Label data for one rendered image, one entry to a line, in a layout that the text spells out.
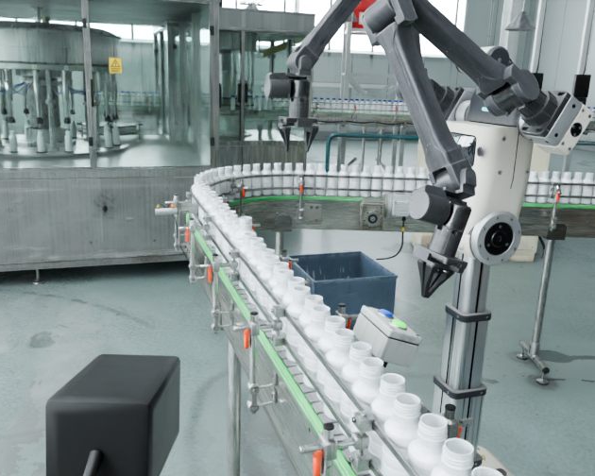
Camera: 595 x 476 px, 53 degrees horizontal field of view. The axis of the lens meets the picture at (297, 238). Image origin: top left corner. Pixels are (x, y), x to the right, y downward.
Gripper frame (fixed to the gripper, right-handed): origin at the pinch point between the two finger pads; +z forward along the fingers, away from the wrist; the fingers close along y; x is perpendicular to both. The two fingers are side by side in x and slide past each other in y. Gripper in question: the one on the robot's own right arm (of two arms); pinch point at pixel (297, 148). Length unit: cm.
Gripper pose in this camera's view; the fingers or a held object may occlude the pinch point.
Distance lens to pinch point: 177.4
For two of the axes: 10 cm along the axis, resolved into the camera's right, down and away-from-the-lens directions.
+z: -0.4, 9.7, 2.5
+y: -9.5, 0.4, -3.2
